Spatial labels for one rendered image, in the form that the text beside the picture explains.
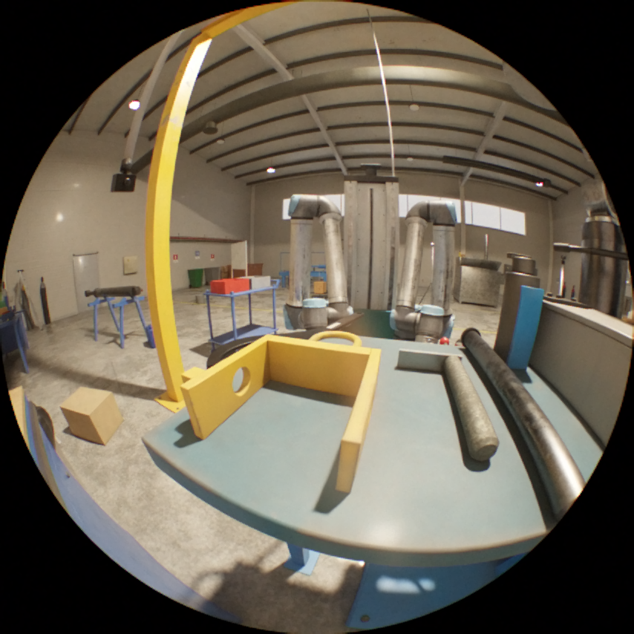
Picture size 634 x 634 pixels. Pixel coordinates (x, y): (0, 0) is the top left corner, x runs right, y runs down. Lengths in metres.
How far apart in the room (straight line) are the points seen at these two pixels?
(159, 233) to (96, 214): 8.65
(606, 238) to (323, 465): 0.97
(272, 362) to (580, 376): 0.46
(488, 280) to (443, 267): 7.76
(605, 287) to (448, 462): 0.82
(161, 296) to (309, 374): 1.75
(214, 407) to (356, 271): 1.30
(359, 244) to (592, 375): 1.33
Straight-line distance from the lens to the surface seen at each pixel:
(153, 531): 1.50
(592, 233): 0.98
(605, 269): 0.95
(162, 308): 1.96
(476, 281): 8.76
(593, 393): 0.39
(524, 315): 0.44
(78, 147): 11.23
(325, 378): 0.28
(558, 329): 0.46
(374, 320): 1.40
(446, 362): 0.36
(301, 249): 1.13
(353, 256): 1.39
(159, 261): 1.94
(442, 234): 1.15
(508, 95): 6.65
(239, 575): 1.28
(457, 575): 1.25
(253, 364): 0.27
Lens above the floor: 1.22
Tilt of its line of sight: 14 degrees down
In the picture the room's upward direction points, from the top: 1 degrees clockwise
